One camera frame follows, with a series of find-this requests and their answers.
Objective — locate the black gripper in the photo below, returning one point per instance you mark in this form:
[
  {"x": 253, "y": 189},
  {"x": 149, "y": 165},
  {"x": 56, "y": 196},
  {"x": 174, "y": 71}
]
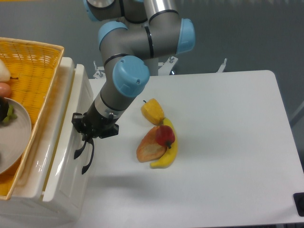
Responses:
[{"x": 94, "y": 125}]

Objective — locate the black top drawer handle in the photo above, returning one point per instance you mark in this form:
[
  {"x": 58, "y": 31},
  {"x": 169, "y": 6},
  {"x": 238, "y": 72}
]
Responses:
[{"x": 79, "y": 151}]

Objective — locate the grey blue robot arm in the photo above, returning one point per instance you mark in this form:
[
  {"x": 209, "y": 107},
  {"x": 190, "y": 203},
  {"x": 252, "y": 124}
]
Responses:
[{"x": 134, "y": 31}]

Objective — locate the white drawer cabinet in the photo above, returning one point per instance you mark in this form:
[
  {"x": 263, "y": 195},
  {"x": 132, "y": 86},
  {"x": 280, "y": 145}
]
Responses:
[{"x": 26, "y": 203}]

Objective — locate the yellow bell pepper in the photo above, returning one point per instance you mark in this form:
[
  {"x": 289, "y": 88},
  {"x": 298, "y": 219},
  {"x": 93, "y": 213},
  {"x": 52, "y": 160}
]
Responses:
[{"x": 152, "y": 111}]

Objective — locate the red bell pepper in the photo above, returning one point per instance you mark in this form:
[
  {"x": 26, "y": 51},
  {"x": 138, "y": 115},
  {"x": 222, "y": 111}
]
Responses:
[{"x": 165, "y": 136}]

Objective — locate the yellow banana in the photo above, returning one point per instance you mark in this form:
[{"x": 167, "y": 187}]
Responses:
[{"x": 169, "y": 156}]

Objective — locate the grey ribbed plate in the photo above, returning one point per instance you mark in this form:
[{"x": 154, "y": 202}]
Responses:
[{"x": 14, "y": 136}]

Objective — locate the yellow woven basket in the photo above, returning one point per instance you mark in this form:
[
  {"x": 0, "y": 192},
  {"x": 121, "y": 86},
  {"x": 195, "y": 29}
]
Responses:
[{"x": 35, "y": 65}]

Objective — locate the dark eggplant green stem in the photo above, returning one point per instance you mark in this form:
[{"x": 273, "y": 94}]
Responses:
[{"x": 7, "y": 112}]

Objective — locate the pink peach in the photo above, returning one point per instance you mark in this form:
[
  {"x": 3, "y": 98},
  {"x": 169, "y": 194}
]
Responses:
[{"x": 5, "y": 90}]

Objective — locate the white pear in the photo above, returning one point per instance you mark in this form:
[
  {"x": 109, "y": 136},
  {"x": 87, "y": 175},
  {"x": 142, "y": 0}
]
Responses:
[{"x": 5, "y": 75}]

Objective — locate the black corner device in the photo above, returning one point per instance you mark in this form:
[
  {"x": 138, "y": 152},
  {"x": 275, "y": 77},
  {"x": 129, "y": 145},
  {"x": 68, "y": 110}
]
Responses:
[{"x": 299, "y": 203}]

